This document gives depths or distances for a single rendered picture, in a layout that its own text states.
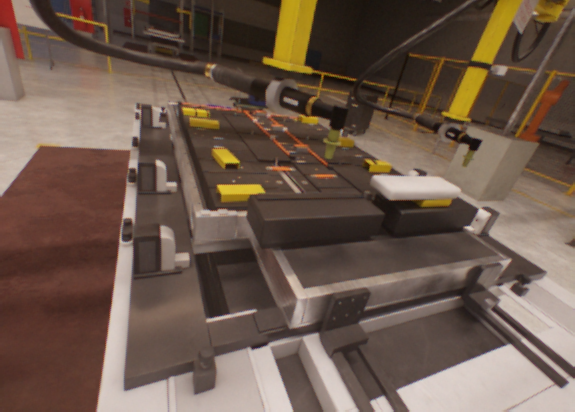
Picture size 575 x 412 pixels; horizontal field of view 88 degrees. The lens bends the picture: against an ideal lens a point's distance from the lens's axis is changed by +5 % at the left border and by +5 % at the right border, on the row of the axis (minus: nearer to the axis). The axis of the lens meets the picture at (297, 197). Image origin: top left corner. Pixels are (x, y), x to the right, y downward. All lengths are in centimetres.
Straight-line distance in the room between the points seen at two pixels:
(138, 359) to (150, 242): 27
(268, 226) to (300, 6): 51
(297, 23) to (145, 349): 75
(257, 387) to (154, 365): 22
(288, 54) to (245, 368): 71
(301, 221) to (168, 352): 44
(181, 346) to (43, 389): 115
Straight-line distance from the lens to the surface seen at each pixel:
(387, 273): 92
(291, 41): 68
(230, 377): 78
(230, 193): 102
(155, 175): 129
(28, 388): 189
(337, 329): 86
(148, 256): 89
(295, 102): 67
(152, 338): 80
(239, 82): 79
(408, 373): 102
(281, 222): 80
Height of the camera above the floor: 151
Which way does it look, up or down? 26 degrees down
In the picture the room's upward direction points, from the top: 13 degrees clockwise
